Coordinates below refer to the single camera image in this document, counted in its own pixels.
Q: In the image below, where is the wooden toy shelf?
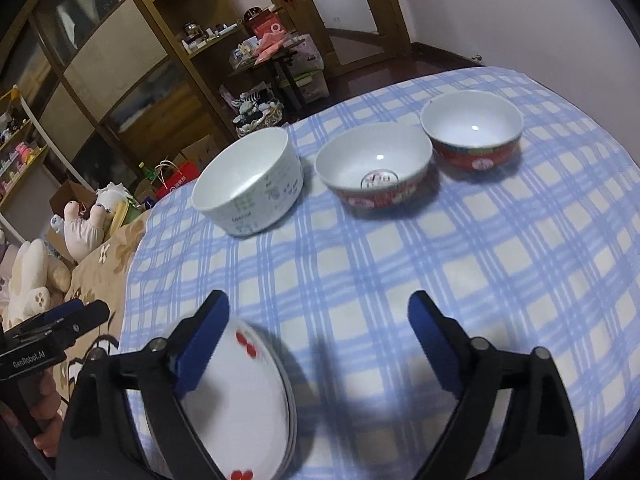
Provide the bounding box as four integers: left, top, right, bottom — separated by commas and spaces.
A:
0, 85, 51, 211

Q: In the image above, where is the striped plush toy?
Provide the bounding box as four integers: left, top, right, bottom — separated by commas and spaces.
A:
235, 87, 273, 111

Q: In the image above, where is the blue plaid blanket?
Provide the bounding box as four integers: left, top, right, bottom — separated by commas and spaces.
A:
122, 66, 640, 480

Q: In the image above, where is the cream plush toy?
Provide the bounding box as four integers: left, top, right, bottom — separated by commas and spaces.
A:
5, 237, 71, 323

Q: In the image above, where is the small dark table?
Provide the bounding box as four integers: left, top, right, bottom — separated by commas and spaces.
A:
227, 45, 313, 111

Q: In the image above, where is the brown floral bedsheet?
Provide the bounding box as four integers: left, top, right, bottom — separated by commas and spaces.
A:
50, 207, 151, 411

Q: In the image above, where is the red paper bag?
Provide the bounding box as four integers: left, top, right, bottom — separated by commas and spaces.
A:
154, 160, 198, 201

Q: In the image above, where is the white bowl with green print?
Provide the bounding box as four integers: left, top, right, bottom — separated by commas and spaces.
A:
191, 127, 305, 237

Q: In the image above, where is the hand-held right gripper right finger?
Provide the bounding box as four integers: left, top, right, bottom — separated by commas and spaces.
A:
407, 290, 586, 480

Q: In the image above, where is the red patterned bowl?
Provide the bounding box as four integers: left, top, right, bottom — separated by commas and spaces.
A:
420, 91, 524, 171
315, 122, 433, 209

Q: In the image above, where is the person's left hand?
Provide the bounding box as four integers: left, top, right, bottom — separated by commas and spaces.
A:
27, 370, 68, 458

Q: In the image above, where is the white storage box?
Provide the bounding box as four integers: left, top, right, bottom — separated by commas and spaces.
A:
292, 67, 331, 103

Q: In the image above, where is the cardboard box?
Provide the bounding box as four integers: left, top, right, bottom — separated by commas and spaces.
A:
180, 134, 216, 171

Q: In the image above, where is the wooden wardrobe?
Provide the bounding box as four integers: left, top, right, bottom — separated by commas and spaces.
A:
0, 0, 241, 196

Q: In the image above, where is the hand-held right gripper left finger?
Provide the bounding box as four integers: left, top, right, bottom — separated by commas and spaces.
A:
55, 290, 231, 480

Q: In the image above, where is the red box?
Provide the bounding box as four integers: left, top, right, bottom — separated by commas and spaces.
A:
250, 17, 286, 41

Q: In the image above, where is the woven basket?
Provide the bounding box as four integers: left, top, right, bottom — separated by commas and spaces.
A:
235, 102, 286, 138

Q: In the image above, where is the wooden door with mirror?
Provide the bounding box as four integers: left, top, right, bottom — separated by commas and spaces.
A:
260, 0, 416, 68

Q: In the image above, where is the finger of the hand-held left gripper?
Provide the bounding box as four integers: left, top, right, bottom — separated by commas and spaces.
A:
50, 300, 111, 345
30, 299, 83, 325

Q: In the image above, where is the white plush toy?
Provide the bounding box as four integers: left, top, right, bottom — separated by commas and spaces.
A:
95, 182, 136, 213

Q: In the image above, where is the wooden corner shelf unit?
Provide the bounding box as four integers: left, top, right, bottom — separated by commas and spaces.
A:
120, 0, 261, 126

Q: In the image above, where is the pink plastic bag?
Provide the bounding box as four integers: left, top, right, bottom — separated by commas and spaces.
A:
295, 35, 326, 73

